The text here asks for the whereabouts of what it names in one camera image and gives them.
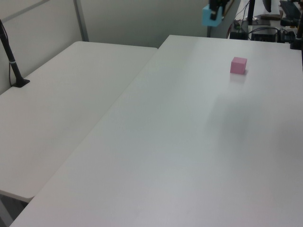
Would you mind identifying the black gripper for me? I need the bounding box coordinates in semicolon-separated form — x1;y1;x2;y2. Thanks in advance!
208;0;232;20

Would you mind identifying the blue foam cube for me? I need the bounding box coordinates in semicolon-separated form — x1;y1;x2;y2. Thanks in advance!
202;4;224;27

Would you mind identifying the pink foam cube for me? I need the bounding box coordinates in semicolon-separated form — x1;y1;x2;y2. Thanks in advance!
230;56;248;75

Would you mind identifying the small black box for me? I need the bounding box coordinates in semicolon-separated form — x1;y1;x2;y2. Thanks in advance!
230;30;247;40

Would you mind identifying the black monitor stand pole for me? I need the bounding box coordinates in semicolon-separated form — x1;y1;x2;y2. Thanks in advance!
247;0;256;26

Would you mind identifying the black electronics box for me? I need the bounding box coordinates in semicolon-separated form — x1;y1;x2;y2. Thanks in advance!
250;27;278;43

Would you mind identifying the brown flat object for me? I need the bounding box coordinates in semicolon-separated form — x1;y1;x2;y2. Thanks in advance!
259;14;284;21

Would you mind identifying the black keyboard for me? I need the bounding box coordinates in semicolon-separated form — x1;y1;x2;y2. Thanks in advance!
279;0;303;20

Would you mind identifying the black camera device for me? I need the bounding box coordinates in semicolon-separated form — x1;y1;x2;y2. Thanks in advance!
277;28;296;44

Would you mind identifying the black clamp mount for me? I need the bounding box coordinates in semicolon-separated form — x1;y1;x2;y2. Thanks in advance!
289;16;303;50

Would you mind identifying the black camera stand pole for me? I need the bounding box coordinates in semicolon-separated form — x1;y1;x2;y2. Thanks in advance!
0;18;31;88

